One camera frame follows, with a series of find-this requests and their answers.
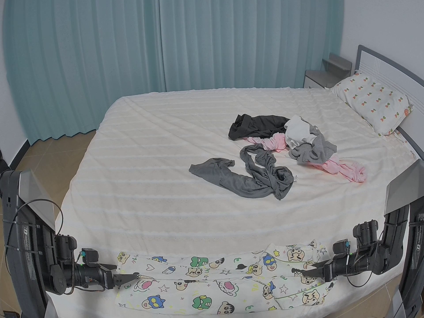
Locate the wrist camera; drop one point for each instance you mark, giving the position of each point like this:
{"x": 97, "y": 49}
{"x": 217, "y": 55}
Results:
{"x": 341, "y": 247}
{"x": 90, "y": 256}

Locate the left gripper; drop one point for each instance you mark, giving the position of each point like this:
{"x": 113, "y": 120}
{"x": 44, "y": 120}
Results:
{"x": 92, "y": 275}

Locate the black garment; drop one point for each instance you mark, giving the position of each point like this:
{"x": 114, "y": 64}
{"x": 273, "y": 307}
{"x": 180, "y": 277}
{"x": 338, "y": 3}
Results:
{"x": 258, "y": 126}

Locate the white printed pyjama top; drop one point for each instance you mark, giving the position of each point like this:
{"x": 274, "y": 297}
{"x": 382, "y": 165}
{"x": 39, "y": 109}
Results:
{"x": 205, "y": 287}

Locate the bed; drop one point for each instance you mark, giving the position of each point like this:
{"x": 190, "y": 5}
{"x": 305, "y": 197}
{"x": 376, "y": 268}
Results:
{"x": 165, "y": 128}

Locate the blue-green curtain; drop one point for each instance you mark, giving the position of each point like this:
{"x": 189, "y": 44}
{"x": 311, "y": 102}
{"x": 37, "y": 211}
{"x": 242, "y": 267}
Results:
{"x": 82, "y": 55}
{"x": 248, "y": 31}

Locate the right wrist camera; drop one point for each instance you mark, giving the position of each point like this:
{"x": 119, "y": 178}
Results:
{"x": 341, "y": 247}

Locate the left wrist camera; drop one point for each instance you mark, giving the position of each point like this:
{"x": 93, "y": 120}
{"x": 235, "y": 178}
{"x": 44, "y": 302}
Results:
{"x": 90, "y": 256}

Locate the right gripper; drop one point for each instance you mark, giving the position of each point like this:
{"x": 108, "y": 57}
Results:
{"x": 339, "y": 267}

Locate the pink garment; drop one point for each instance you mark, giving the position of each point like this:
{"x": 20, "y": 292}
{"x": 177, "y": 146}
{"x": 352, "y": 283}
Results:
{"x": 351, "y": 172}

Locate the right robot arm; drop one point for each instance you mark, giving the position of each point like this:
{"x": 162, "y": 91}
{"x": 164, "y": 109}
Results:
{"x": 404, "y": 210}

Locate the white printed pillow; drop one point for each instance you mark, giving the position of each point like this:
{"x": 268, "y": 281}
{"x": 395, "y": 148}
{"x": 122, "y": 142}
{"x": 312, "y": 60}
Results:
{"x": 374, "y": 101}

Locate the grey bedside table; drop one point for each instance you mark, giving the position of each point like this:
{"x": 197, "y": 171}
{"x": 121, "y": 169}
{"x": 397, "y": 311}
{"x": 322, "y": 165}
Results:
{"x": 318, "y": 78}

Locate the white garment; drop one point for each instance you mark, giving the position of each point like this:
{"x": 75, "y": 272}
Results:
{"x": 298, "y": 131}

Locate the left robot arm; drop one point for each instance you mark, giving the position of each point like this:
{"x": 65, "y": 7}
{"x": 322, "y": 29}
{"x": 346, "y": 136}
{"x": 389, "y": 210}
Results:
{"x": 23, "y": 243}

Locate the dark grey garment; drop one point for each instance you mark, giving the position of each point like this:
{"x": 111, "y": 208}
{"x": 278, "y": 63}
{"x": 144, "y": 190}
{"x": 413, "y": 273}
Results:
{"x": 238, "y": 184}

